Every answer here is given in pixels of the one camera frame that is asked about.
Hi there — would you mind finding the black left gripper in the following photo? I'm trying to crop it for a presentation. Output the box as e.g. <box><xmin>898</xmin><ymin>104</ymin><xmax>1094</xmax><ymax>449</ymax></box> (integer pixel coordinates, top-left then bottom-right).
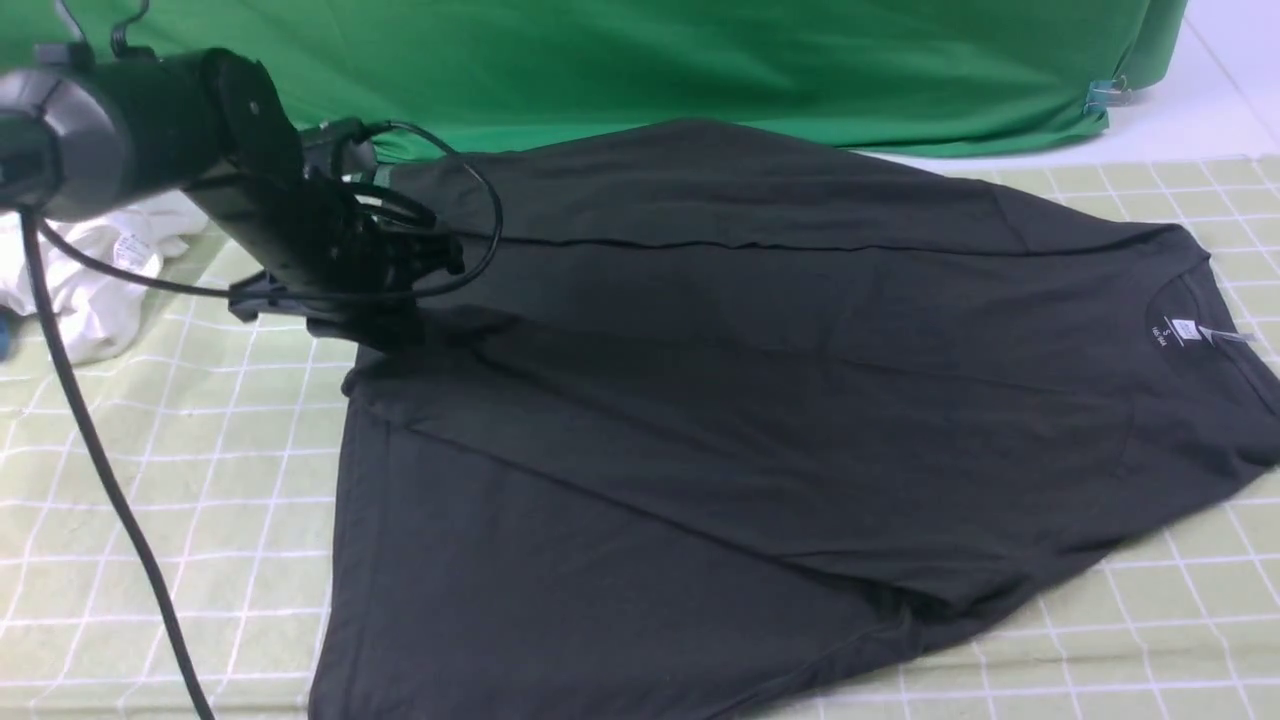
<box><xmin>187</xmin><ymin>50</ymin><xmax>466</xmax><ymax>354</ymax></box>

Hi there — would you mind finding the dark gray long-sleeve shirt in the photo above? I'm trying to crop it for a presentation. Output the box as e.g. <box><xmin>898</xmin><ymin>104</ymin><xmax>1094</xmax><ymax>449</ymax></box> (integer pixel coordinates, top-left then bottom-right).
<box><xmin>308</xmin><ymin>120</ymin><xmax>1277</xmax><ymax>719</ymax></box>

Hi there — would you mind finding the crumpled white shirt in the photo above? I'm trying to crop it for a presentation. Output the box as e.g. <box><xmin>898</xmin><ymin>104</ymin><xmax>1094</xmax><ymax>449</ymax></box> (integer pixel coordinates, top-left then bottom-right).
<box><xmin>1</xmin><ymin>192</ymin><xmax>210</xmax><ymax>365</ymax></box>

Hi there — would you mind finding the light green checkered tablecloth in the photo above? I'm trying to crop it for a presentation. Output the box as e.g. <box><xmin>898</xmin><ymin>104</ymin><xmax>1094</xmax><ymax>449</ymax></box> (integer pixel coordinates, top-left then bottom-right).
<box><xmin>1</xmin><ymin>156</ymin><xmax>1279</xmax><ymax>719</ymax></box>

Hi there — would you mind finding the blue object at left edge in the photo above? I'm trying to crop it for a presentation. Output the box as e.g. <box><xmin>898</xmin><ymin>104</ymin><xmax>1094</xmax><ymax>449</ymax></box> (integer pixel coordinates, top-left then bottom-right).
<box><xmin>0</xmin><ymin>307</ymin><xmax>13</xmax><ymax>363</ymax></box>

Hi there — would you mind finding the green backdrop cloth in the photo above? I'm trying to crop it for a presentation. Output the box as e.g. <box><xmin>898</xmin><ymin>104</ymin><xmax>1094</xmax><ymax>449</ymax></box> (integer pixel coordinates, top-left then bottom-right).
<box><xmin>0</xmin><ymin>0</ymin><xmax>1190</xmax><ymax>165</ymax></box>

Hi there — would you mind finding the metal binder clip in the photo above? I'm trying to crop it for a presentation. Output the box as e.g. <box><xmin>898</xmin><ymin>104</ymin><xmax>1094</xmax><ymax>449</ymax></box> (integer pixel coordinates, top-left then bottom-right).
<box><xmin>1082</xmin><ymin>76</ymin><xmax>1135</xmax><ymax>117</ymax></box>

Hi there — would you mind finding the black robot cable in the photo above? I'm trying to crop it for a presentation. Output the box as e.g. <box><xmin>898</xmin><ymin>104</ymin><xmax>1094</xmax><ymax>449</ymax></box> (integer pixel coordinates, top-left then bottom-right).
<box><xmin>18</xmin><ymin>120</ymin><xmax>504</xmax><ymax>720</ymax></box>

